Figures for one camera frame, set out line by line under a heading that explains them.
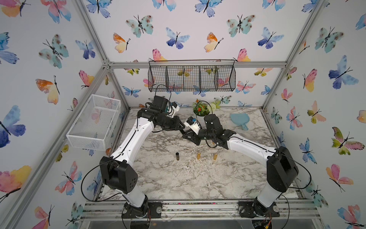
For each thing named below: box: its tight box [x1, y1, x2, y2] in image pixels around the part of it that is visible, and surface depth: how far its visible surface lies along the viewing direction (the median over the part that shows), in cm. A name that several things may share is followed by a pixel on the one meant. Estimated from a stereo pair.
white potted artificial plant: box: [192, 98, 222, 124], surface depth 101 cm
